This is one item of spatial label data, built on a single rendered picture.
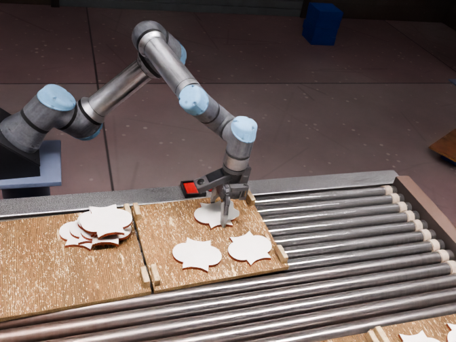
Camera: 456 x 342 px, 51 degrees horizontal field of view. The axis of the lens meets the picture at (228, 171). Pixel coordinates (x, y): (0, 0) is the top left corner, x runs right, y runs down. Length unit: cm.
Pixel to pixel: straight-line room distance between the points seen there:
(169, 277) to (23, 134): 74
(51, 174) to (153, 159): 163
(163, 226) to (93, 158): 193
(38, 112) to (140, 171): 163
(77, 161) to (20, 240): 192
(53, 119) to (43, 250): 50
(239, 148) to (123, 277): 48
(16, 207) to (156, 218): 44
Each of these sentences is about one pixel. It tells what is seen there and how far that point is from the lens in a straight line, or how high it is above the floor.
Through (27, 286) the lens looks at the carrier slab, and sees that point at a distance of 140.
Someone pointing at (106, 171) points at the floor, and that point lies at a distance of 329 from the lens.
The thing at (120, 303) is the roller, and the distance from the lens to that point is 136.
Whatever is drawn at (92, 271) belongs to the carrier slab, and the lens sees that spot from 141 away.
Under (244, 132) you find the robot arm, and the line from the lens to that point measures 137.
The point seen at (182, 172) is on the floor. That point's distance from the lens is 331.
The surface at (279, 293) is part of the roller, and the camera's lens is 143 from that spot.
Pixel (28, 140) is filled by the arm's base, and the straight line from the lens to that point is 180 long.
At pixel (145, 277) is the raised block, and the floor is 96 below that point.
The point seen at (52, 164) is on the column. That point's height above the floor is 87.
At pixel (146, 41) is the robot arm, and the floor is 139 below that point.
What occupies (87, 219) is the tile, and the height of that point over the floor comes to 100.
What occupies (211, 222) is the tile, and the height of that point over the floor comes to 95.
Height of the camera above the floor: 199
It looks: 36 degrees down
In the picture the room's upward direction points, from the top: 10 degrees clockwise
